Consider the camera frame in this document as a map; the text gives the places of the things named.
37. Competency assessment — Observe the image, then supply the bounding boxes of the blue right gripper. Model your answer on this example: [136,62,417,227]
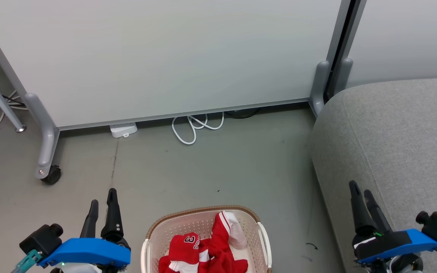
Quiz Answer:
[349,180,437,273]

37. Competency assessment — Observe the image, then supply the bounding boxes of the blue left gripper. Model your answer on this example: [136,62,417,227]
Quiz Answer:
[38,188,131,273]

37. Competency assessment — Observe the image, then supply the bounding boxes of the red basketball jersey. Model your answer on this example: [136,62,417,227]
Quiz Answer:
[159,232,211,273]

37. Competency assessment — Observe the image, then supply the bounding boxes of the red shorts with white trim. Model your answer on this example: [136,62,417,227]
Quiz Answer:
[200,211,249,273]

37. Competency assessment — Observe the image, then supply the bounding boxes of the grey fabric sofa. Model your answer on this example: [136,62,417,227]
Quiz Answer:
[310,77,437,273]

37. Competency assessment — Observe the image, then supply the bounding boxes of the beige plastic laundry basket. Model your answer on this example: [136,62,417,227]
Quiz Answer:
[141,205,272,273]

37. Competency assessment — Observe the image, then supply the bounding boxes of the black caster wheel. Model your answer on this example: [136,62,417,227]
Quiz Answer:
[41,165,62,185]

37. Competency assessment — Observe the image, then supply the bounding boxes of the white power adapter box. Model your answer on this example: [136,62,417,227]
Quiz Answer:
[110,122,138,138]

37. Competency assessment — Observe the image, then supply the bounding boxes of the long grey partition foot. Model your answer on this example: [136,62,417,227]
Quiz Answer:
[24,93,60,179]

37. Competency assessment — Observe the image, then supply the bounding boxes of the short grey partition foot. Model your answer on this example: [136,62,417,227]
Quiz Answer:
[334,58,354,96]
[309,61,331,117]

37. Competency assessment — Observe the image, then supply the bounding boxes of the large white partition board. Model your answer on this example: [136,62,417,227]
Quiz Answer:
[0,0,352,132]

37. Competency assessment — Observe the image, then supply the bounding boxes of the narrow white partition board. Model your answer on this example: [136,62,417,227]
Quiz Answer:
[346,0,437,90]

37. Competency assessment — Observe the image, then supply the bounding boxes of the coiled white cable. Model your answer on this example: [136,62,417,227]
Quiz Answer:
[171,112,225,145]

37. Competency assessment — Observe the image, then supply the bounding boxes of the black cable under partition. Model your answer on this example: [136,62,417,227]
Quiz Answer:
[224,108,261,119]

